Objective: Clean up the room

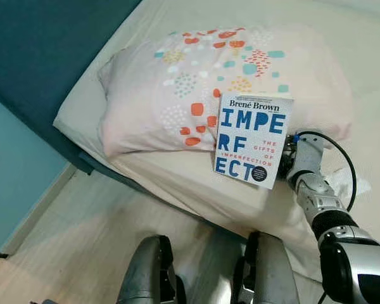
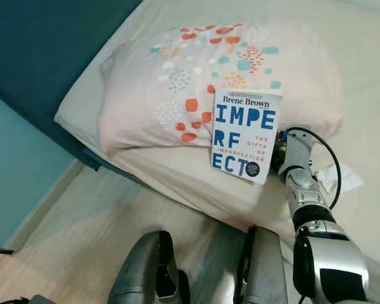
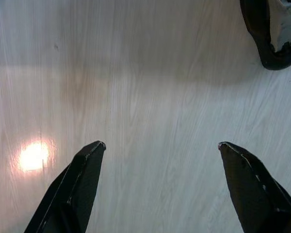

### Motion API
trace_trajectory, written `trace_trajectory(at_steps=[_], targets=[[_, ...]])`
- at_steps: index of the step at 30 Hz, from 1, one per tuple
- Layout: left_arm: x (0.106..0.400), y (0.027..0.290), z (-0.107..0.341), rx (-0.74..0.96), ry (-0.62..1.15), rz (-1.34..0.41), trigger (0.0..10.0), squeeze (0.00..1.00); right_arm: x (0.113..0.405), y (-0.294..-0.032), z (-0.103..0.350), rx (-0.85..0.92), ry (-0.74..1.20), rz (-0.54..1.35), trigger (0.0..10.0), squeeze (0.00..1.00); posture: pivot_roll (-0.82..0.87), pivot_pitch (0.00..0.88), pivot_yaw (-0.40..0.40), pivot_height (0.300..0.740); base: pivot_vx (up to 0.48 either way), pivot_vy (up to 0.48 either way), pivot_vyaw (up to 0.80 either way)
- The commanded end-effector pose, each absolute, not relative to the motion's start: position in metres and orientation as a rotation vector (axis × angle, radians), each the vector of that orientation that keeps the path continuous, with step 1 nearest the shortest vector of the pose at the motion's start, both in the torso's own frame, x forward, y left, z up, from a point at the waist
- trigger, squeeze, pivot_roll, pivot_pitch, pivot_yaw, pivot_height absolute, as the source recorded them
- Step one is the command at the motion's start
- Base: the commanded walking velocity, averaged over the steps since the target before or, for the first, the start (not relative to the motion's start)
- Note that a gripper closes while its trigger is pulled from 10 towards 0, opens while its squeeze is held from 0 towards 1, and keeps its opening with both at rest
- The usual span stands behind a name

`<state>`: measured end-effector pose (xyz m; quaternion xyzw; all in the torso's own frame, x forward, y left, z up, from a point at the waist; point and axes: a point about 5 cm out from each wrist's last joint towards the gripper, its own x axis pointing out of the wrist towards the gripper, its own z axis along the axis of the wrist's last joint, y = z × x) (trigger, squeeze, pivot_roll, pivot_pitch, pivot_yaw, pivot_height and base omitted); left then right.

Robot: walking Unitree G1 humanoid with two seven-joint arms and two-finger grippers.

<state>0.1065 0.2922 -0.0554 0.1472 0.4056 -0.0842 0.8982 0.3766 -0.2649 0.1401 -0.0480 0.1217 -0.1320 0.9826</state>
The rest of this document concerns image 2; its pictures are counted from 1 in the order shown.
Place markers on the grey robot leg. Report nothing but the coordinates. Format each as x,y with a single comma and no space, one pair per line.
266,269
139,269

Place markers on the white crumpled tissue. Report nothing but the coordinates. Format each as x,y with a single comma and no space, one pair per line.
345,180

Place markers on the pink pillow with coloured spots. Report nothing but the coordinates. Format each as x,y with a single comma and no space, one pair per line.
171,76

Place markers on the grey robot right leg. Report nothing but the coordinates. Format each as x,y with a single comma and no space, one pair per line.
266,269

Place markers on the grey robot left leg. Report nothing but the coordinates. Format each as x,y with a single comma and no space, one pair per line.
139,269

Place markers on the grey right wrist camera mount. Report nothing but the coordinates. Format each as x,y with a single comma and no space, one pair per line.
301,149

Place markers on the white book with blue letters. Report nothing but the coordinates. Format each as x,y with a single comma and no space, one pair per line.
247,123

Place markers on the dark teal padded headboard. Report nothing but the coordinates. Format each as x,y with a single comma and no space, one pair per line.
50,57

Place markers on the mattress with cream sheet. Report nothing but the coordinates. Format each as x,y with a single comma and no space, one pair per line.
354,50

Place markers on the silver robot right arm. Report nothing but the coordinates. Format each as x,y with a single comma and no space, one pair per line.
310,199

